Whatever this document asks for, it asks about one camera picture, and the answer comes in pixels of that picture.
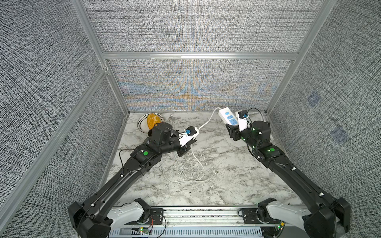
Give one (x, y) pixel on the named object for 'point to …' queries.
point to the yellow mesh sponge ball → (153, 120)
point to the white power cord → (194, 156)
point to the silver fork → (171, 116)
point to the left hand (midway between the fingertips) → (196, 137)
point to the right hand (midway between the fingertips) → (234, 118)
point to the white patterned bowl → (142, 122)
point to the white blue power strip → (227, 116)
